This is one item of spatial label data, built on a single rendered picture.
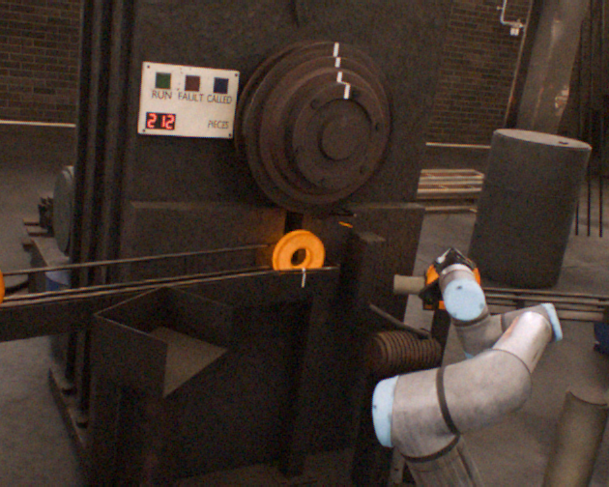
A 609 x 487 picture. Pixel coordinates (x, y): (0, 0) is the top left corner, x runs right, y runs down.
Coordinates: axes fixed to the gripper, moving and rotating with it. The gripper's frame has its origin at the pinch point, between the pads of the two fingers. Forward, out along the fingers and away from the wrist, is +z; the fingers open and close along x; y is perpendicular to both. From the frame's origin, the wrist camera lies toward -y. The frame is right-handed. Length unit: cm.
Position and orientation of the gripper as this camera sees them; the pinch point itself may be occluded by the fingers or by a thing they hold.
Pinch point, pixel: (442, 263)
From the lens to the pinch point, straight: 216.7
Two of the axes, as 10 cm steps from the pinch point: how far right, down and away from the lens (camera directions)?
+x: -7.9, -6.0, -1.1
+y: 6.1, -7.5, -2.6
